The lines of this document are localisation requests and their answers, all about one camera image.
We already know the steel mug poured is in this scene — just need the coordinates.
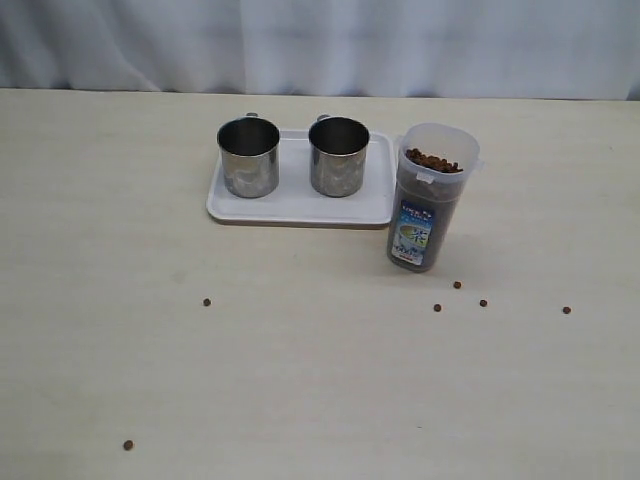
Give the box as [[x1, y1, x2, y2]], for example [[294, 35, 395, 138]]
[[308, 114, 370, 198]]

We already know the steel mug with pellets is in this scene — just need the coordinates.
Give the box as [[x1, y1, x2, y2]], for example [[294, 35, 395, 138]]
[[217, 112, 280, 199]]

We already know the clear plastic jar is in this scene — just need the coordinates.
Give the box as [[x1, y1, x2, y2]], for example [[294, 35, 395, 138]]
[[386, 123, 480, 273]]

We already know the white plastic tray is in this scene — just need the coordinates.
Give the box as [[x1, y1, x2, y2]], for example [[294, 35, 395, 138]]
[[206, 129, 397, 229]]

